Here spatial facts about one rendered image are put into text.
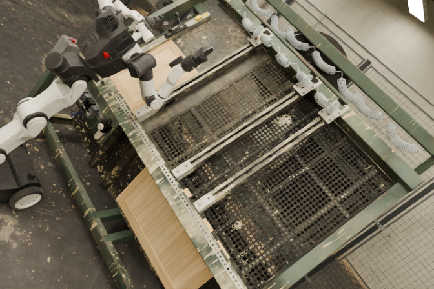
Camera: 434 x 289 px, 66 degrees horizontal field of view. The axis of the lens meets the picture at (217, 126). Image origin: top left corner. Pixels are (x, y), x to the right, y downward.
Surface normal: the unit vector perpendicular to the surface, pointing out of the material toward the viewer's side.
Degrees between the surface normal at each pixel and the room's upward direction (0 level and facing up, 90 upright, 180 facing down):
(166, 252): 90
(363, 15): 90
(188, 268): 90
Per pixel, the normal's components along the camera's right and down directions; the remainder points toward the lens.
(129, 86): -0.07, -0.44
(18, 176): 0.12, -0.54
